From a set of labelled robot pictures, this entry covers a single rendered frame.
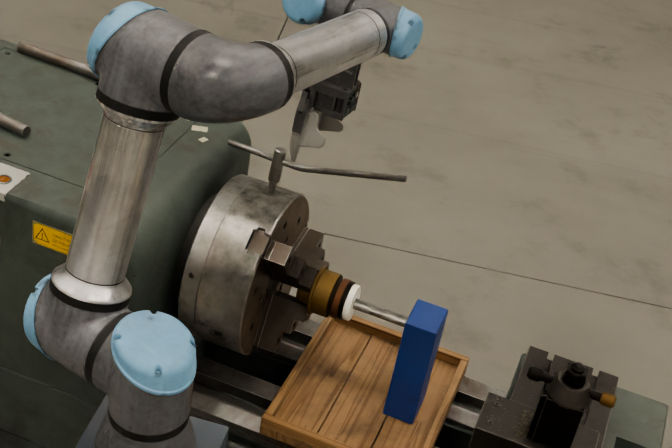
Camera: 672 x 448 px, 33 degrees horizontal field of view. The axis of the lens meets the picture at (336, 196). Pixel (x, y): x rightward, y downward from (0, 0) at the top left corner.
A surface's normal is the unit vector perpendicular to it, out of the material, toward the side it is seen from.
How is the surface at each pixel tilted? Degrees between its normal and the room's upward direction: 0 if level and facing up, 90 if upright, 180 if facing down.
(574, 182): 0
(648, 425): 0
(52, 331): 75
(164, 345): 8
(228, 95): 80
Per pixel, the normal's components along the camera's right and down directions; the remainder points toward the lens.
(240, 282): -0.24, 0.05
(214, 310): -0.34, 0.44
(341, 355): 0.15, -0.82
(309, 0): -0.52, 0.26
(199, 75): 0.01, 0.00
